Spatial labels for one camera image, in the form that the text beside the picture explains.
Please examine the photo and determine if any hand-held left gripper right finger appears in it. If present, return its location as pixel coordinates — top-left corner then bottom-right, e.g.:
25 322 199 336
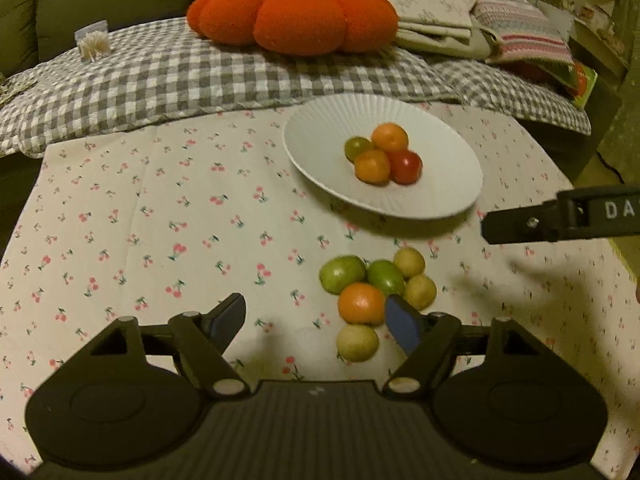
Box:
382 294 547 395

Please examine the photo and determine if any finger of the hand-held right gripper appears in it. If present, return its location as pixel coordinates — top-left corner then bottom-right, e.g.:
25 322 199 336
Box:
480 199 567 246

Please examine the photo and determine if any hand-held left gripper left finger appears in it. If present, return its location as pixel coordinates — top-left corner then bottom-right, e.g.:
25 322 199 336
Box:
91 293 251 397

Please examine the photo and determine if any yellow round fruit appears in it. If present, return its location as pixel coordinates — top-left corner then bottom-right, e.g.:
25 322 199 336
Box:
335 324 380 363
403 274 438 311
393 247 426 279

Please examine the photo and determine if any orange mandarin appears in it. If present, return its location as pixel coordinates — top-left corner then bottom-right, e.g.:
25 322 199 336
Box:
337 282 389 325
371 123 410 153
353 149 392 184

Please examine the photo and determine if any green jujube fruit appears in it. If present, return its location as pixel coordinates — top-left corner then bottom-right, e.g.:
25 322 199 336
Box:
319 255 368 295
367 259 406 297

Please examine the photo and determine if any white ribbed plate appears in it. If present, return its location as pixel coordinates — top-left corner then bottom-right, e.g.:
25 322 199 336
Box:
282 94 484 220

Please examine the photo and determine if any cherry print tablecloth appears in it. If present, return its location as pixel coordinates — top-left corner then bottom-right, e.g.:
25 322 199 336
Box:
0 101 640 479

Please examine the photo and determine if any red tomato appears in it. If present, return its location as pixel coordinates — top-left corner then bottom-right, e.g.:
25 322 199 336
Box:
388 149 423 185

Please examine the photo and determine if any green orange picture book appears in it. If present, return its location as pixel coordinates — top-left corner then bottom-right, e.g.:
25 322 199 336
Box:
564 60 599 110

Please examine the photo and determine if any small green tomato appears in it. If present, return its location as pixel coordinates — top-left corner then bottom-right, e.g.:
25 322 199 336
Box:
344 136 375 163

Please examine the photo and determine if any striped knitted cushion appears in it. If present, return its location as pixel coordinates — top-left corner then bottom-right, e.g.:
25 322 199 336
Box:
437 0 576 77

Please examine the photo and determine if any wooden shelf unit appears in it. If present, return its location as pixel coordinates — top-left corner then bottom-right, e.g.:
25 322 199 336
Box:
520 0 632 72

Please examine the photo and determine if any folded floral cloth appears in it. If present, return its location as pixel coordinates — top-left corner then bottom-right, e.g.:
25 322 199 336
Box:
352 0 500 59

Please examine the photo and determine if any grey checked blanket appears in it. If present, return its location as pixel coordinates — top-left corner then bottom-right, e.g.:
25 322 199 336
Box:
0 16 593 159

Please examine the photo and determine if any small white fluffy item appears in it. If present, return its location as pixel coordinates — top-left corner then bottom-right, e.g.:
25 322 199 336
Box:
74 20 111 63

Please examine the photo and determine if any orange pumpkin cushion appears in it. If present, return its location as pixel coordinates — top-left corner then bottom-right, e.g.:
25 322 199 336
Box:
187 0 400 57

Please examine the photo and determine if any black cable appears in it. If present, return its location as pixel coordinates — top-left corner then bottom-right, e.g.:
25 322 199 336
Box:
597 147 627 186

